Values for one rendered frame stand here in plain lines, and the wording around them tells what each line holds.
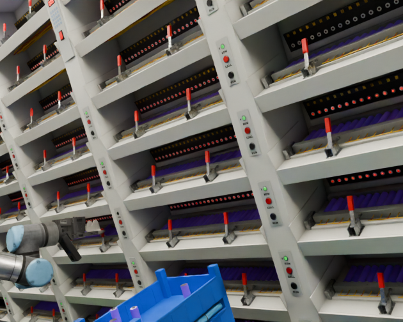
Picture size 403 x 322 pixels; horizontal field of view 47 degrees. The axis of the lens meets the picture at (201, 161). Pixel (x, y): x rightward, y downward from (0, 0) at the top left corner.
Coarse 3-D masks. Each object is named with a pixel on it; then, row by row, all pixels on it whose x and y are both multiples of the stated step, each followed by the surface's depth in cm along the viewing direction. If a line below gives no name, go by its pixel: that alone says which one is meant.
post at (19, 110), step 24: (0, 24) 223; (0, 72) 219; (24, 72) 227; (24, 96) 225; (0, 120) 223; (24, 144) 221; (48, 144) 229; (48, 192) 225; (72, 264) 227; (72, 312) 223
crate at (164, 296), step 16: (160, 272) 124; (160, 288) 125; (176, 288) 124; (192, 288) 121; (208, 288) 110; (224, 288) 115; (128, 304) 116; (144, 304) 120; (160, 304) 121; (176, 304) 118; (192, 304) 105; (208, 304) 109; (80, 320) 103; (96, 320) 108; (128, 320) 115; (144, 320) 113; (160, 320) 96; (176, 320) 100; (192, 320) 104
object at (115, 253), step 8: (104, 224) 215; (48, 248) 220; (56, 248) 223; (88, 248) 204; (96, 248) 198; (112, 248) 188; (120, 248) 177; (56, 256) 217; (64, 256) 212; (88, 256) 197; (96, 256) 193; (104, 256) 188; (112, 256) 184; (120, 256) 180
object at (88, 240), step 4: (100, 236) 201; (104, 236) 199; (108, 236) 196; (112, 236) 193; (116, 236) 190; (72, 240) 218; (76, 240) 215; (80, 240) 212; (84, 240) 209; (88, 240) 206; (92, 240) 204; (96, 240) 202; (100, 240) 200; (104, 240) 198; (108, 240) 195; (112, 240) 194; (116, 240) 192; (80, 244) 213; (84, 244) 208; (96, 244) 200
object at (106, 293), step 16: (80, 272) 229; (96, 272) 222; (112, 272) 212; (128, 272) 203; (64, 288) 222; (80, 288) 218; (96, 288) 208; (112, 288) 199; (128, 288) 193; (96, 304) 204; (112, 304) 194
